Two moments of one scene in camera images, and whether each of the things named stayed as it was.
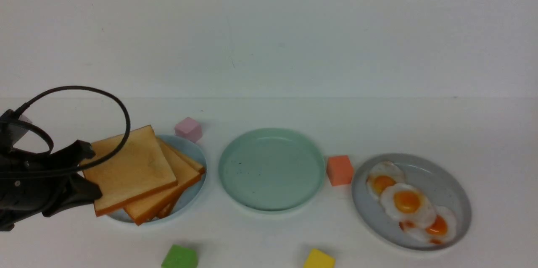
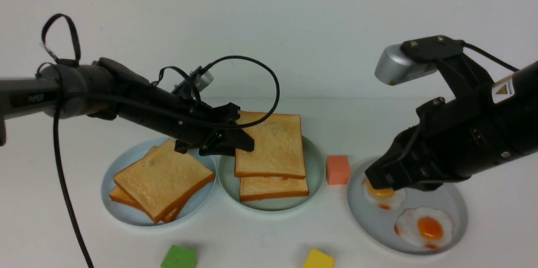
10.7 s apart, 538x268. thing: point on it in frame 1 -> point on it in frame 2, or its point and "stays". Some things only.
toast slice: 141,169 -> 256,188
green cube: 180,257 stays
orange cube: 339,170 stays
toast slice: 186,175 -> 278,151
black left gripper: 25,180 -> 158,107
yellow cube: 317,259 stays
